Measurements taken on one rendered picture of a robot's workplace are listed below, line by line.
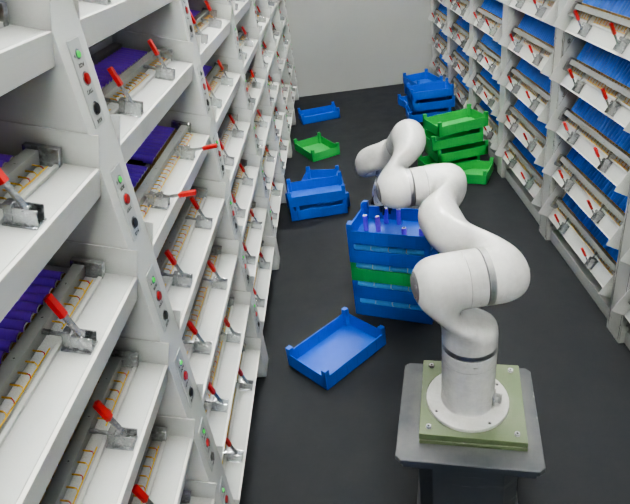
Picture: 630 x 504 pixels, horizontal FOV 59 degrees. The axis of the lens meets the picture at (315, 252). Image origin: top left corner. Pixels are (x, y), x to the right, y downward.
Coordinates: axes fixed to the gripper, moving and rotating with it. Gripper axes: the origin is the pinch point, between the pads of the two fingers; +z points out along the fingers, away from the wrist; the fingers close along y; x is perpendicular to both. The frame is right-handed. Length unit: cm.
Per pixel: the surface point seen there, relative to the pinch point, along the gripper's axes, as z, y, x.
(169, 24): -85, -57, 2
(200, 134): -60, -56, -11
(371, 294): 21.1, -10.5, -23.0
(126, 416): -77, -68, -93
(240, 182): -5, -52, 21
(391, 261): 4.9, -2.8, -20.4
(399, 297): 18.6, -1.0, -27.8
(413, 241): -5.1, 4.5, -20.3
